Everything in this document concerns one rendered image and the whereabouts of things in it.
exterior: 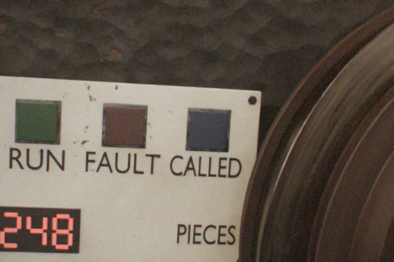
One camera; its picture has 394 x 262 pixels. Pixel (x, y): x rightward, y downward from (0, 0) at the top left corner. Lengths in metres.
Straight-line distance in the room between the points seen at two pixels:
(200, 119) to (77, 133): 0.12
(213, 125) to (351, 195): 0.17
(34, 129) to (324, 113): 0.26
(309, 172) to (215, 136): 0.14
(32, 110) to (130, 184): 0.11
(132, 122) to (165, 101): 0.04
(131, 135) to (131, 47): 0.09
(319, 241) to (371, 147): 0.07
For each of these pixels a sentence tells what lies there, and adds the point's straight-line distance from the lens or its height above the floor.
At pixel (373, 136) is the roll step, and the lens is 0.36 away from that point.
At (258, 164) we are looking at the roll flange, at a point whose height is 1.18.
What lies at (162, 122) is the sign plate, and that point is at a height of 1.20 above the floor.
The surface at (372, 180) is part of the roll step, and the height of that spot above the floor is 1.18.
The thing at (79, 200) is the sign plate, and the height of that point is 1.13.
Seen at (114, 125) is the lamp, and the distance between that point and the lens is 0.47.
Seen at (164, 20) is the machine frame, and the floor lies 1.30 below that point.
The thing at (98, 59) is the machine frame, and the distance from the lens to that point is 0.49.
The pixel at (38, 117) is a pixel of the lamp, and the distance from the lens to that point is 0.48.
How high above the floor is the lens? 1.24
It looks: 6 degrees down
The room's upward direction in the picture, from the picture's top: 3 degrees clockwise
